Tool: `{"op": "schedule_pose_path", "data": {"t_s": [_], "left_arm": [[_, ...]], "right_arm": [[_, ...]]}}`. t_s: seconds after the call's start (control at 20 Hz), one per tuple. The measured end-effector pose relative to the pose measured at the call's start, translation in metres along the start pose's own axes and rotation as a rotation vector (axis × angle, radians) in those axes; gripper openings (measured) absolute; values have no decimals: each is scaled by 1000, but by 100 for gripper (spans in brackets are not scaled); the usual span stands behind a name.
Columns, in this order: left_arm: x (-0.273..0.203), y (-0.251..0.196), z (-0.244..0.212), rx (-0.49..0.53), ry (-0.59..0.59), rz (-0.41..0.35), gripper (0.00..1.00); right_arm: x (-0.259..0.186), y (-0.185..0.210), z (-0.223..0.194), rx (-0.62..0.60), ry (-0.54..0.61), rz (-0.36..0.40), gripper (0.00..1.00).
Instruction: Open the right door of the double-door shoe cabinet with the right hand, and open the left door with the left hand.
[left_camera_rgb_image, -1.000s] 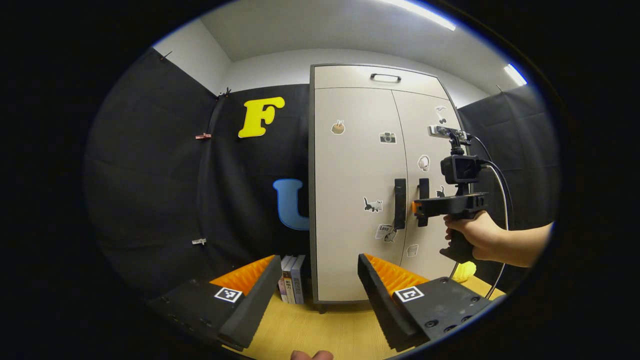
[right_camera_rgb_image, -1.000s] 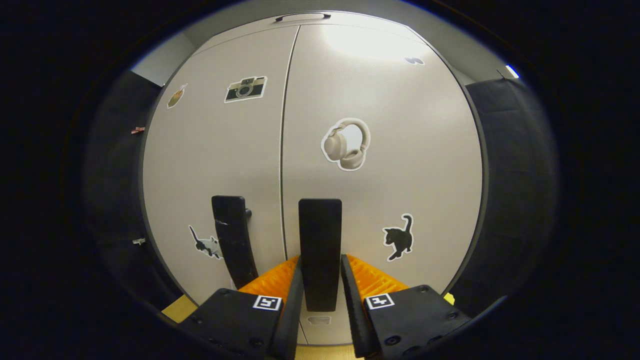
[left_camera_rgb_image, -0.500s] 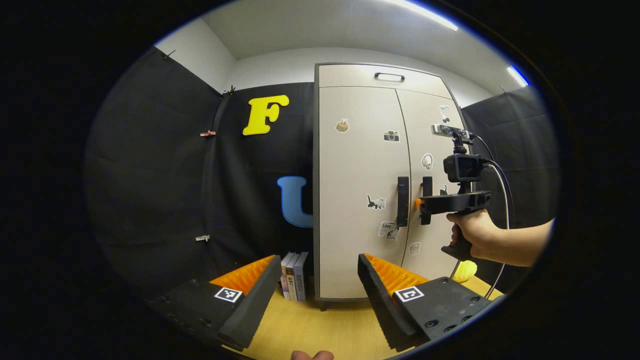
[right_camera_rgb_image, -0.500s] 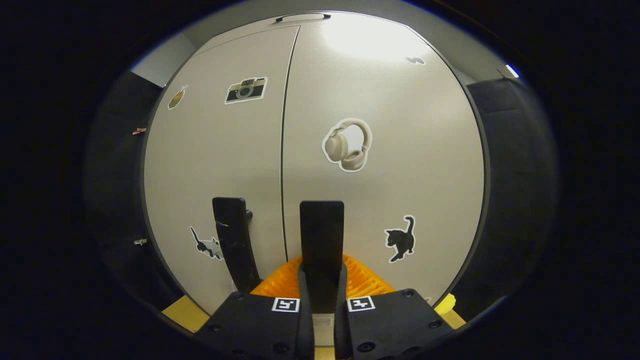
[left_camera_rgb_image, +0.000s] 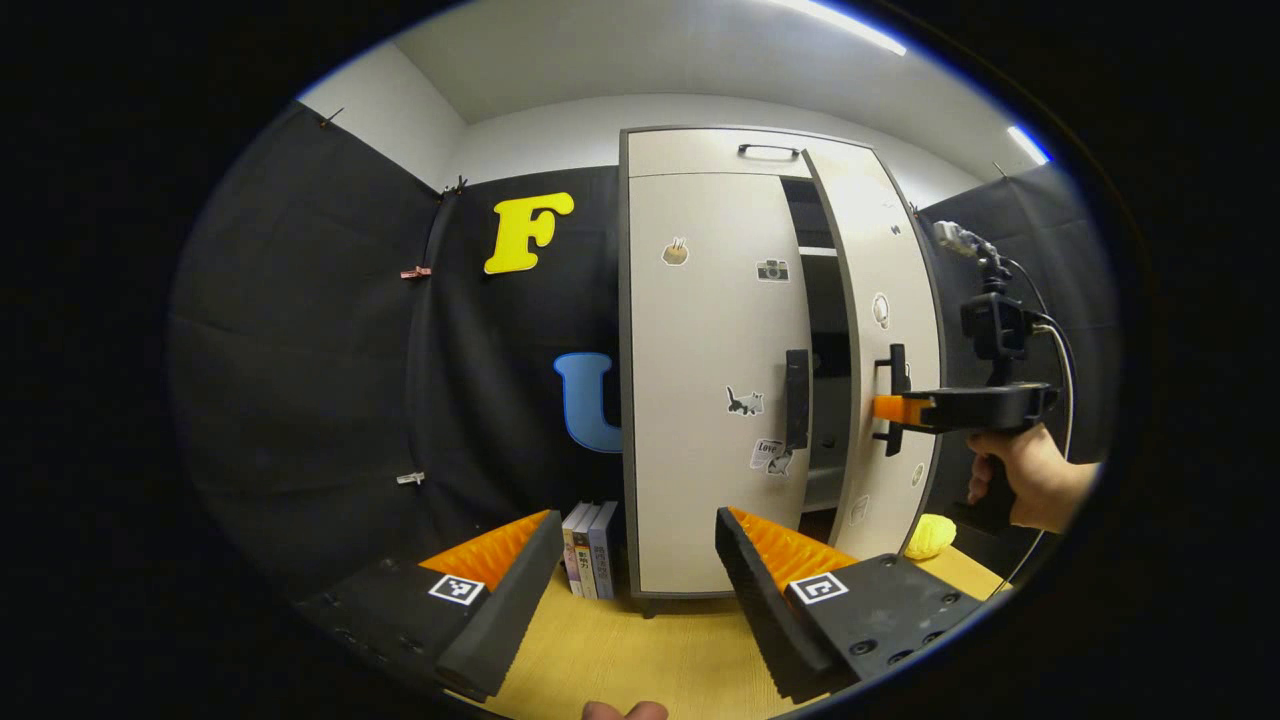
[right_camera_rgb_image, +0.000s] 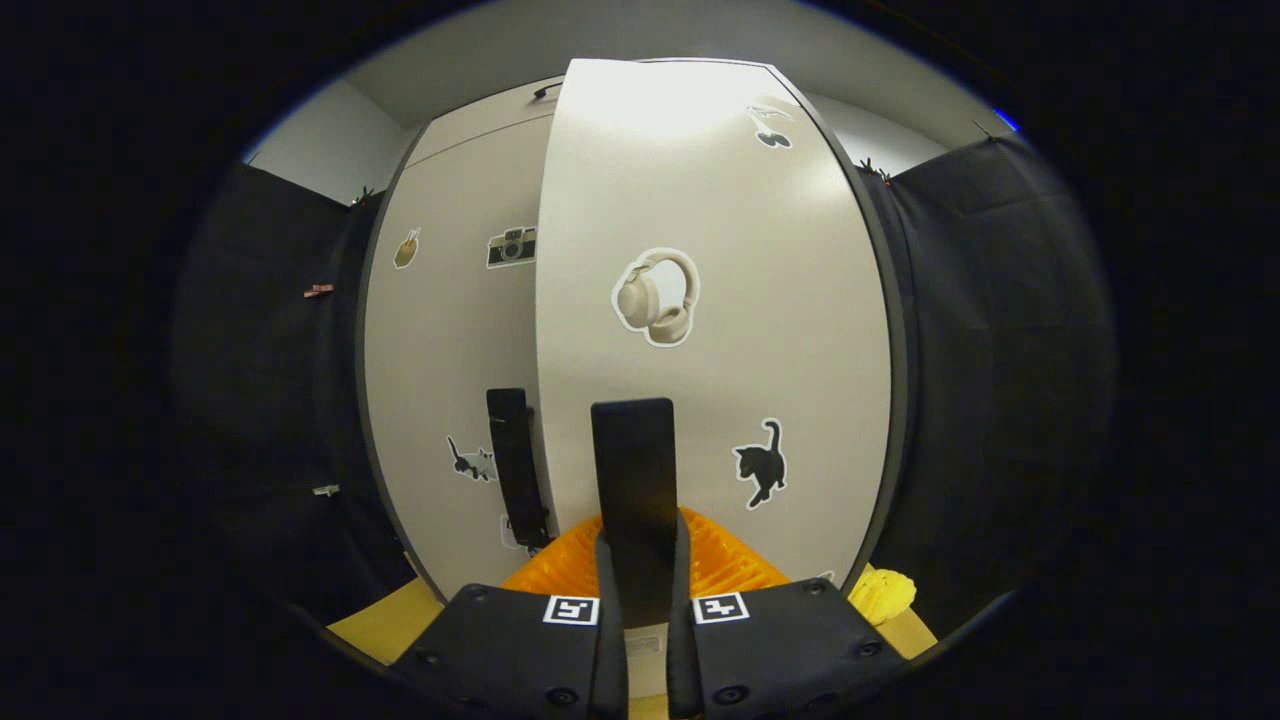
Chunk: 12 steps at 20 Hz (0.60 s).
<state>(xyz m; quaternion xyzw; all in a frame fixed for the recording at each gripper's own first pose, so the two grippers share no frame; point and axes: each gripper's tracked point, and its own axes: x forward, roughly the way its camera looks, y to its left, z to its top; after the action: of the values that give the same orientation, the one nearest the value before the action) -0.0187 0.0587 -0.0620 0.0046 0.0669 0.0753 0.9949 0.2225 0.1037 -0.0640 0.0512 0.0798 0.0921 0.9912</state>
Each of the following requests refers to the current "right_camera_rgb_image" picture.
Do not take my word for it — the yellow ribbed object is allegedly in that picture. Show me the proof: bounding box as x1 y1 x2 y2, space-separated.
848 568 917 626

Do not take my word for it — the black door handle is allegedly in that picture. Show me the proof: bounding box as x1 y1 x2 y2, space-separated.
590 398 679 631
486 388 551 549

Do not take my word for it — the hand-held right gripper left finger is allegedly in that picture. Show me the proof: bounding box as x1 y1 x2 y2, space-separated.
390 515 631 720

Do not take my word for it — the beige double-door shoe cabinet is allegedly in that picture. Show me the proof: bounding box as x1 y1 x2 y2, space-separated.
355 58 911 601

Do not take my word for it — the beige cabinet door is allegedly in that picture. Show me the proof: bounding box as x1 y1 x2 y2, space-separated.
535 58 893 601
363 113 556 601

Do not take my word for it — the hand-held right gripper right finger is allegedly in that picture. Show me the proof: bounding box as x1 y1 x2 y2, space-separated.
665 505 911 720

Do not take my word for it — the black backdrop cloth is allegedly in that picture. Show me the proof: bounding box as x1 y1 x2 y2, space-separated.
170 135 1116 641

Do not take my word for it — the beige cabinet drawer front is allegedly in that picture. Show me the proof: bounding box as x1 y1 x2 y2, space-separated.
405 75 566 166

